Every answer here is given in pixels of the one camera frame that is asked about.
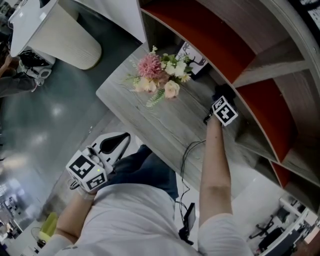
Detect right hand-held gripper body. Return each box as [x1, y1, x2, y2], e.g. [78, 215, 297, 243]
[203, 95, 239, 127]

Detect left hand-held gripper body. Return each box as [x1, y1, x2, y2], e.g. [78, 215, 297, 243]
[65, 131, 131, 193]

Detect dark wiping cloth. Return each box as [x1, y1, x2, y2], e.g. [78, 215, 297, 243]
[212, 83, 236, 104]

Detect wooden shelf unit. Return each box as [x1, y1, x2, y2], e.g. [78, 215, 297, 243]
[136, 0, 320, 213]

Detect person's left forearm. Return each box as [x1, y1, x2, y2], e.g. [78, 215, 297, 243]
[56, 191, 101, 245]

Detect person's right forearm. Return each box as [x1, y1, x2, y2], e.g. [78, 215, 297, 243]
[198, 117, 234, 221]

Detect light grey wooden desk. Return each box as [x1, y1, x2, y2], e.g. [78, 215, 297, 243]
[96, 43, 278, 201]

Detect white wristband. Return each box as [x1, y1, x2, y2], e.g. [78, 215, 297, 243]
[79, 187, 100, 201]

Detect person's blue jeans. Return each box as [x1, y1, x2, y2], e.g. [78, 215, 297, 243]
[109, 144, 180, 201]

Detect yellow-green plastic bin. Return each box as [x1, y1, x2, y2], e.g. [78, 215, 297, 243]
[38, 212, 60, 244]

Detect person's white t-shirt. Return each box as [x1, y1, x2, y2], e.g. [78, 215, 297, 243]
[46, 183, 254, 256]

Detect pink and cream flower bouquet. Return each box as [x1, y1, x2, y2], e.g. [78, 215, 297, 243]
[124, 45, 194, 108]

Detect black belt-worn box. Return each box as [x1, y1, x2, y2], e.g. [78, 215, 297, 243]
[178, 202, 197, 246]

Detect round white side table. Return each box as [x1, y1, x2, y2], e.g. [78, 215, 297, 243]
[7, 0, 103, 71]

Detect black office chair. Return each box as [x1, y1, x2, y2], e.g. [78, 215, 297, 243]
[248, 214, 285, 252]

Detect long black gripper cable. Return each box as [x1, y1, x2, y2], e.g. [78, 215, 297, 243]
[174, 139, 208, 214]

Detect small black deer picture frame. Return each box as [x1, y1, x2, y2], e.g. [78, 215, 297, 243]
[174, 41, 209, 77]

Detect white device with black cables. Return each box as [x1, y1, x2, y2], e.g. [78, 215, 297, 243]
[18, 49, 56, 86]

